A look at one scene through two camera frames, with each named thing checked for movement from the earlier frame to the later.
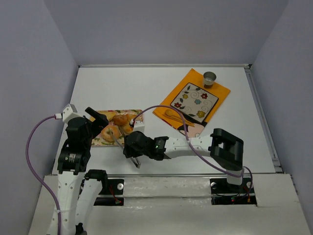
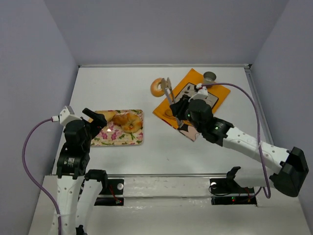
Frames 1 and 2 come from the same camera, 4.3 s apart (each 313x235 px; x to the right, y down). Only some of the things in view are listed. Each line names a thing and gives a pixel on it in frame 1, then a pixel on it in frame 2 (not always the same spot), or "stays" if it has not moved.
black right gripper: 130,149 -> 178,109
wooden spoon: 168,112 stays
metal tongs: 135,160 -> 168,86
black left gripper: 95,121 stays
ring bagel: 110,133 -> 154,88
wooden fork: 178,120 stays
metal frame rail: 249,66 stays
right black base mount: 223,193 stays
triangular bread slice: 109,114 stays
